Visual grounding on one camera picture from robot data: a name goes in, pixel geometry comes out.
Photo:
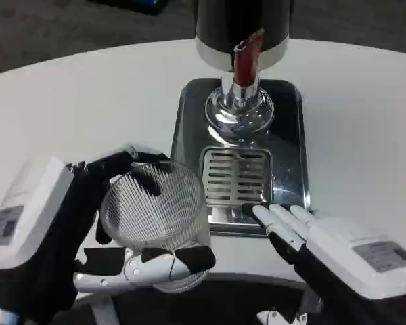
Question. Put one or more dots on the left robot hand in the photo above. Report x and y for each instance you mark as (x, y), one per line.
(50, 233)

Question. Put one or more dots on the clear ribbed glass cup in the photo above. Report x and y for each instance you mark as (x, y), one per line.
(155, 210)

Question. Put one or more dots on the white robot body shell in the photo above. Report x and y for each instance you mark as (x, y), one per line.
(105, 311)

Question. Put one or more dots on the black steel drink dispenser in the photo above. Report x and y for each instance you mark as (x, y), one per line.
(223, 34)

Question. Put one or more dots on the steel drip tray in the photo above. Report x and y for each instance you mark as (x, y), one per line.
(291, 135)

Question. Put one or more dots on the slotted steel tray grid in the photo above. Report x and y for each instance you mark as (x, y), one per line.
(237, 177)

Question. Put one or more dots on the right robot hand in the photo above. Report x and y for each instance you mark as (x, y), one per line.
(338, 243)

